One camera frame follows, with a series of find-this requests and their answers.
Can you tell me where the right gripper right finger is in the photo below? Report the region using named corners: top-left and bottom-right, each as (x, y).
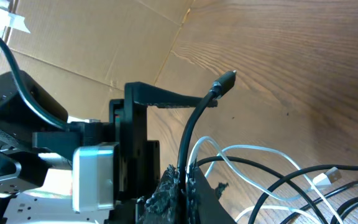
top-left (186, 162), bottom-right (235, 224)

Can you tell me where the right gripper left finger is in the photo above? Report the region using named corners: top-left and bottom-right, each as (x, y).
top-left (137, 164), bottom-right (180, 224)

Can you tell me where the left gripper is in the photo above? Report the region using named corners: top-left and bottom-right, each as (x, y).
top-left (33, 82), bottom-right (201, 220)

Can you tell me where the thin black cable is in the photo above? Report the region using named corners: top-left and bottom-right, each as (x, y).
top-left (197, 155), bottom-right (358, 224)

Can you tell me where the white usb cable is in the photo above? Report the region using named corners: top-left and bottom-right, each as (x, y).
top-left (187, 136), bottom-right (344, 224)

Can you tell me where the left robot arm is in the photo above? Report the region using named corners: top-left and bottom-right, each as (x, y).
top-left (0, 72), bottom-right (222, 223)

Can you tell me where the cardboard wall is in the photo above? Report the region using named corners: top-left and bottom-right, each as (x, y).
top-left (8, 0), bottom-right (191, 121)

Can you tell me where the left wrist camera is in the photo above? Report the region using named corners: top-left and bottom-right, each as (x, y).
top-left (72, 142), bottom-right (119, 213)

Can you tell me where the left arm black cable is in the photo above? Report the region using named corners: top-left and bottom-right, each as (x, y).
top-left (0, 24), bottom-right (71, 131)

